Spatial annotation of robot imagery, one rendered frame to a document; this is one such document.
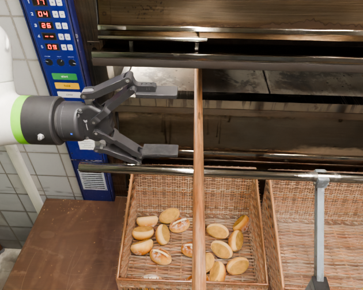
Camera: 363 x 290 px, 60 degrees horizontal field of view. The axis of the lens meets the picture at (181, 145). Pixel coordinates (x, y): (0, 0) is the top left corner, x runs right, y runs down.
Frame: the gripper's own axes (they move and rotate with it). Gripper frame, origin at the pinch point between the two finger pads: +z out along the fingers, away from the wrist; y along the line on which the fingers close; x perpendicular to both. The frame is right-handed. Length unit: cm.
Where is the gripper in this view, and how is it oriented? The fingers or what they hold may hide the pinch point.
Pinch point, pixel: (171, 123)
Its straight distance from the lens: 58.8
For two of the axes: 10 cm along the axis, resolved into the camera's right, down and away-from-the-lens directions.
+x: -0.4, 6.6, -7.5
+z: 10.0, 0.3, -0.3
